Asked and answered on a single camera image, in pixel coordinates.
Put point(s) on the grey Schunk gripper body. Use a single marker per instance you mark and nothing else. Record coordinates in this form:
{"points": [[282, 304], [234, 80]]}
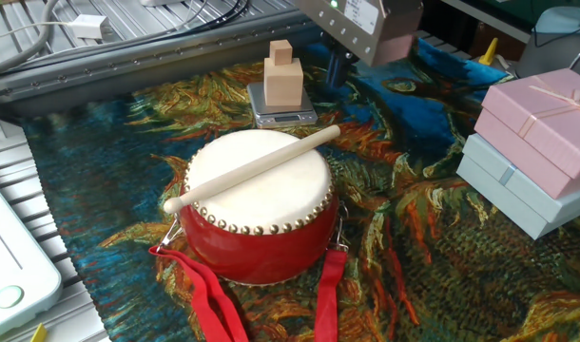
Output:
{"points": [[366, 28]]}

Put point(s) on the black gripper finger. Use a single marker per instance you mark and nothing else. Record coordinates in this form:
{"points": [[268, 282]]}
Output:
{"points": [[338, 71], [329, 43]]}

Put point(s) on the light wooden drumstick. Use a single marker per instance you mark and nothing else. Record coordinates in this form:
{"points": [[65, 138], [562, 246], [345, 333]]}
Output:
{"points": [[252, 168]]}

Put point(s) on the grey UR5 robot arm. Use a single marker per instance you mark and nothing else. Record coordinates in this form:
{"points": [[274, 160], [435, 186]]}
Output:
{"points": [[556, 52]]}

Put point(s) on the red drum with white skin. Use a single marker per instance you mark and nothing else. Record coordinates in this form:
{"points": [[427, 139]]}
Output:
{"points": [[261, 252]]}

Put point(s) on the small wooden cube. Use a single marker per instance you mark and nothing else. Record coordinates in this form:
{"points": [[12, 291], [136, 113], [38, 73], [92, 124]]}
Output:
{"points": [[280, 52]]}

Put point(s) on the large wooden block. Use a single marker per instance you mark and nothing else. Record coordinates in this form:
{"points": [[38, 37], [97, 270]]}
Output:
{"points": [[283, 83]]}

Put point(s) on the silver digital scale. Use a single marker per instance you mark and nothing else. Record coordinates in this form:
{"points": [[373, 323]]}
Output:
{"points": [[285, 116]]}

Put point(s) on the yellow plastic piece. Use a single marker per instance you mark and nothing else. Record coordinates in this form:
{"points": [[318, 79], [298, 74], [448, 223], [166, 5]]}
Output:
{"points": [[489, 54]]}

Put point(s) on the pink gift box with ribbon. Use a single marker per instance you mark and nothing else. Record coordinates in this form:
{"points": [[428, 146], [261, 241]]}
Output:
{"points": [[542, 123]]}

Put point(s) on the light blue gift box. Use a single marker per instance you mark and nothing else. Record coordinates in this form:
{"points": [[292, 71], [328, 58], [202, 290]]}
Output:
{"points": [[518, 195]]}

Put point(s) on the sunflower painting tablecloth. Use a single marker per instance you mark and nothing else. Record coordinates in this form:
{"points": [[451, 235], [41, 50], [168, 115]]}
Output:
{"points": [[437, 266]]}

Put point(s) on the white power adapter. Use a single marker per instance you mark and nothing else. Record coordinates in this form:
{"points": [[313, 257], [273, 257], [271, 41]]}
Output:
{"points": [[91, 26]]}

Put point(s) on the white teach pendant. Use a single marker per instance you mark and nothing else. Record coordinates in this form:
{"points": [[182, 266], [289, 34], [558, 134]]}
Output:
{"points": [[14, 266]]}

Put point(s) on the grey aluminium table rail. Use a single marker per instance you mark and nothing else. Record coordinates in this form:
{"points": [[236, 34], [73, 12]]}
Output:
{"points": [[128, 71]]}

